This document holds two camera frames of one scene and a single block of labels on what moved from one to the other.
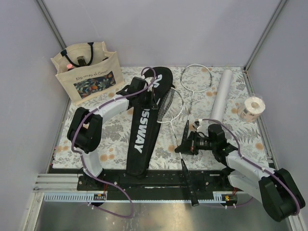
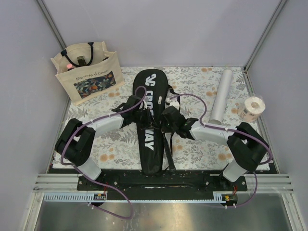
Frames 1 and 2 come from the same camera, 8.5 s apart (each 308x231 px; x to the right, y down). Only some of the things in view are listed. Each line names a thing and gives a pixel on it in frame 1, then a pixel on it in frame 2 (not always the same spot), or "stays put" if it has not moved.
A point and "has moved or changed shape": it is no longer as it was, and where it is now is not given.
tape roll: (251, 109) stays put
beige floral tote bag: (88, 71) stays put
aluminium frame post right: (281, 4) stays put
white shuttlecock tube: (219, 101) stays put
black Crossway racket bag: (144, 123) has moved or changed shape
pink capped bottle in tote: (70, 67) stays put
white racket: (195, 78) to (168, 153)
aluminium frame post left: (51, 24) stays put
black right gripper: (187, 146) to (163, 127)
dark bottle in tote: (81, 61) stays put
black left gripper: (152, 104) to (149, 122)
